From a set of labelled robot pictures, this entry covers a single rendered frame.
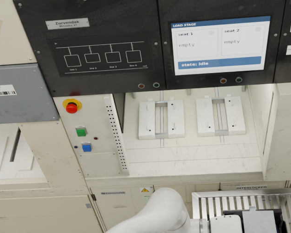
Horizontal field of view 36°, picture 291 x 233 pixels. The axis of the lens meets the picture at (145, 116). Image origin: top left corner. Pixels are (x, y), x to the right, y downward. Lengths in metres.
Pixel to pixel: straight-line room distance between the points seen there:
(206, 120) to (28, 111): 0.82
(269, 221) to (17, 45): 0.96
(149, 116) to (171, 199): 1.02
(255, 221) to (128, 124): 0.87
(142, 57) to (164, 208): 0.52
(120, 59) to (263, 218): 0.68
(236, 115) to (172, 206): 1.04
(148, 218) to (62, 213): 1.23
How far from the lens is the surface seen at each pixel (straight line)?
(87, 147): 1.76
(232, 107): 2.10
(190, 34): 1.34
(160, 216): 1.08
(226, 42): 1.37
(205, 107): 2.10
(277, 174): 1.89
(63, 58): 1.43
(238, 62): 1.43
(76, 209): 2.22
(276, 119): 1.59
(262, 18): 1.33
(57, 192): 2.10
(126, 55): 1.39
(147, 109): 2.12
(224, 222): 1.49
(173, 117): 2.07
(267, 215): 1.52
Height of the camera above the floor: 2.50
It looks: 50 degrees down
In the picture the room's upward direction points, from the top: 10 degrees counter-clockwise
